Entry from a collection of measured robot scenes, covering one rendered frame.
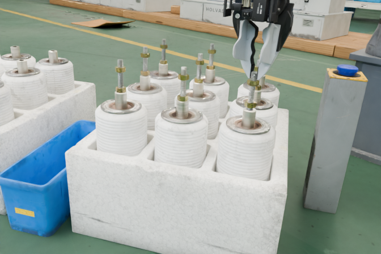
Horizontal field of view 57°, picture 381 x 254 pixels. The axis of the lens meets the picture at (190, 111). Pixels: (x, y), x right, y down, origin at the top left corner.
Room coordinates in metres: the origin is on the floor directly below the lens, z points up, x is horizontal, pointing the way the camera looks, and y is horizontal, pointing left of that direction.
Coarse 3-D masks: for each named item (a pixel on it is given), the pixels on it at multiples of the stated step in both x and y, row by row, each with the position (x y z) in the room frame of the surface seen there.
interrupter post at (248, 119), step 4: (244, 108) 0.55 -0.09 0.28; (244, 112) 0.54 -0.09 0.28; (248, 112) 0.54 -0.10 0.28; (252, 112) 0.54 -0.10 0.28; (244, 116) 0.54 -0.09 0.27; (248, 116) 0.54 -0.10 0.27; (252, 116) 0.54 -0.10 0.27; (244, 120) 0.54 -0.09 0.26; (248, 120) 0.54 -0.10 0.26; (252, 120) 0.54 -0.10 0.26; (244, 124) 0.54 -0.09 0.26; (248, 124) 0.54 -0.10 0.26; (252, 124) 0.54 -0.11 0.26
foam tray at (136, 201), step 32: (96, 160) 0.54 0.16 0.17; (128, 160) 0.53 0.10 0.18; (96, 192) 0.54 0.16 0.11; (128, 192) 0.52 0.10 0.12; (160, 192) 0.51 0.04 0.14; (192, 192) 0.49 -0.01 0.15; (224, 192) 0.48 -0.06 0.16; (256, 192) 0.47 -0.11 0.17; (96, 224) 0.54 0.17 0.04; (128, 224) 0.52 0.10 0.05; (160, 224) 0.51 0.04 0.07; (192, 224) 0.49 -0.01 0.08; (224, 224) 0.48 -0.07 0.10; (256, 224) 0.47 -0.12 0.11
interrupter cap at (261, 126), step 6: (228, 120) 0.56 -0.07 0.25; (234, 120) 0.56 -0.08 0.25; (240, 120) 0.57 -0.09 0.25; (258, 120) 0.57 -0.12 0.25; (264, 120) 0.57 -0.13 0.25; (228, 126) 0.53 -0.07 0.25; (234, 126) 0.54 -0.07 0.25; (240, 126) 0.54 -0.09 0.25; (258, 126) 0.55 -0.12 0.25; (264, 126) 0.54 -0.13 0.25; (240, 132) 0.52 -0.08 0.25; (246, 132) 0.51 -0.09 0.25; (252, 132) 0.51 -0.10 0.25; (258, 132) 0.51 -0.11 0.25; (264, 132) 0.52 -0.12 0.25
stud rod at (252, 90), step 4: (252, 72) 0.55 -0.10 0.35; (256, 72) 0.55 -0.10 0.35; (252, 76) 0.55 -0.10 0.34; (256, 76) 0.55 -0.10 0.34; (252, 80) 0.55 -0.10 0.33; (252, 88) 0.55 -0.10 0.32; (252, 92) 0.55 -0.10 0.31; (248, 96) 0.55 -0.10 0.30; (252, 96) 0.55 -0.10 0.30; (248, 100) 0.55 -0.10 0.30; (252, 100) 0.55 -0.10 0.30; (248, 108) 0.55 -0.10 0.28; (252, 108) 0.55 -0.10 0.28
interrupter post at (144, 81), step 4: (140, 76) 0.72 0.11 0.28; (144, 76) 0.72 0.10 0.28; (148, 76) 0.72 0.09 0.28; (140, 80) 0.72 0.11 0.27; (144, 80) 0.71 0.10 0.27; (148, 80) 0.71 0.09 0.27; (140, 84) 0.72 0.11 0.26; (144, 84) 0.71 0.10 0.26; (148, 84) 0.71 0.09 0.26; (140, 88) 0.72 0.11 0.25; (144, 88) 0.71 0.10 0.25; (148, 88) 0.71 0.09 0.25
